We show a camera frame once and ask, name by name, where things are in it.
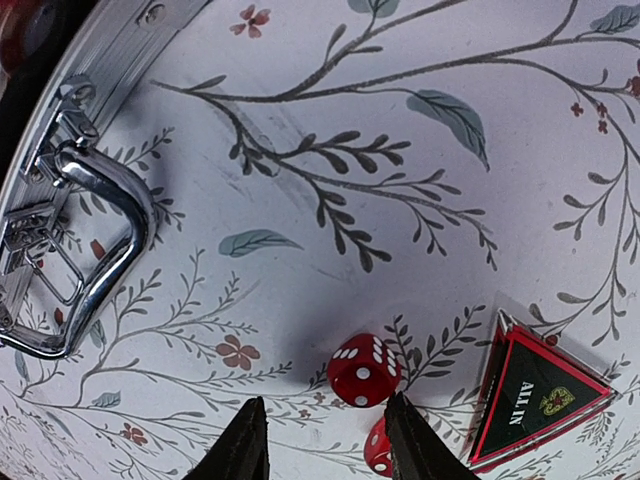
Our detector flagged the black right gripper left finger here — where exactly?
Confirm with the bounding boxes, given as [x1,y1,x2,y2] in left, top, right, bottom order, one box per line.
[187,396,270,480]

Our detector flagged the black red triangle card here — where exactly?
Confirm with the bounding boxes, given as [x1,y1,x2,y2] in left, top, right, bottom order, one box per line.
[468,309,618,473]

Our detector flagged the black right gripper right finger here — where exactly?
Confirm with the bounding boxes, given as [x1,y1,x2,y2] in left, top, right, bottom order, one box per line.
[384,392,479,480]

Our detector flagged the red dice pair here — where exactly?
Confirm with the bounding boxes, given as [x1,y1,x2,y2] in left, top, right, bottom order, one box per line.
[364,417,392,478]

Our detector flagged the aluminium poker case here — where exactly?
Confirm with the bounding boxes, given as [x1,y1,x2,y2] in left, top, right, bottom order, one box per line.
[1,1,203,360]

